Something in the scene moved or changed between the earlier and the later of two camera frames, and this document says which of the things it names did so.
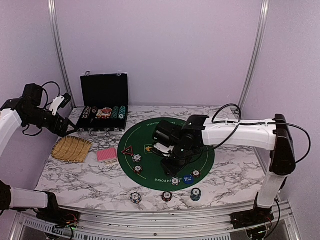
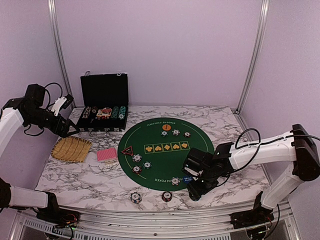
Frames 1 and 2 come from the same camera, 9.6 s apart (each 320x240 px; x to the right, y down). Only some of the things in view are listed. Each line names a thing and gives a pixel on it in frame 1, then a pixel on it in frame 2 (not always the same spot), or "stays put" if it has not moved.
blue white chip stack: [135, 197] stays put
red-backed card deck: [107, 155] stays put
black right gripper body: [172, 169] → [209, 181]
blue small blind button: [188, 179] stays put
